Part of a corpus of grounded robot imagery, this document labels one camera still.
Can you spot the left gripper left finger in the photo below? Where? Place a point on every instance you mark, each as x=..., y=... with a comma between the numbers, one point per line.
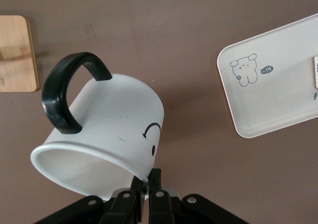
x=124, y=209

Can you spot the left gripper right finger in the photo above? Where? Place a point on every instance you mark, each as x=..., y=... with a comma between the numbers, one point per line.
x=160, y=206

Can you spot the blue white milk carton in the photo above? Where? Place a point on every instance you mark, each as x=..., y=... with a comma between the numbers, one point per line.
x=316, y=72

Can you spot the beige rabbit print tray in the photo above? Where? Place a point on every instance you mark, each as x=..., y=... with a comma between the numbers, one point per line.
x=273, y=85

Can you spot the wooden mug stand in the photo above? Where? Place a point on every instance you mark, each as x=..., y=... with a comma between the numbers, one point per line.
x=15, y=55

